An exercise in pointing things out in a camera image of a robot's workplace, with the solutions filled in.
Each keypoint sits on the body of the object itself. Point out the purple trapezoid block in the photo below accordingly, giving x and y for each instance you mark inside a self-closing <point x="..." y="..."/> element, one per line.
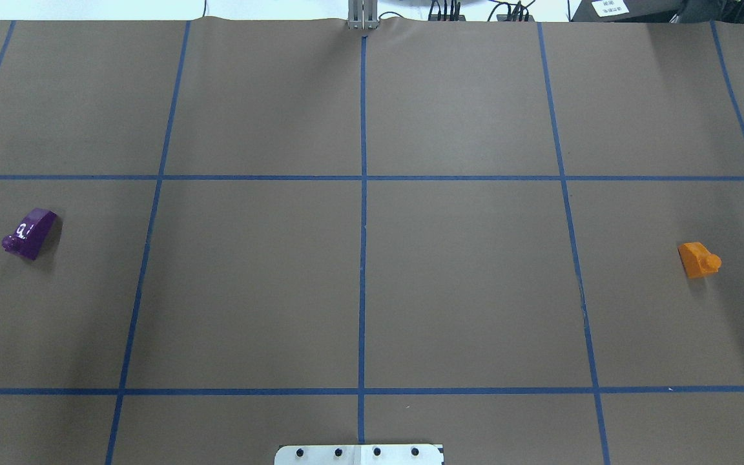
<point x="29" y="236"/>

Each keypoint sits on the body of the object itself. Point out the orange trapezoid block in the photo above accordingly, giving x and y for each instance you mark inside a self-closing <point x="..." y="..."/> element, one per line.
<point x="697" y="260"/>

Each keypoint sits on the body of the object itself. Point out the black box with label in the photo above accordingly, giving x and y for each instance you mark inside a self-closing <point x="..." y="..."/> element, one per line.
<point x="683" y="12"/>

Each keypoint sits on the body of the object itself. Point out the grey aluminium frame post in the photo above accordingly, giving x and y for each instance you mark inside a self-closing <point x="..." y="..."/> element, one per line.
<point x="362" y="15"/>

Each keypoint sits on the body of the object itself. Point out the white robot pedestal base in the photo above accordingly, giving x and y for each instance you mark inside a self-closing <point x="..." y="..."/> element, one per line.
<point x="360" y="454"/>

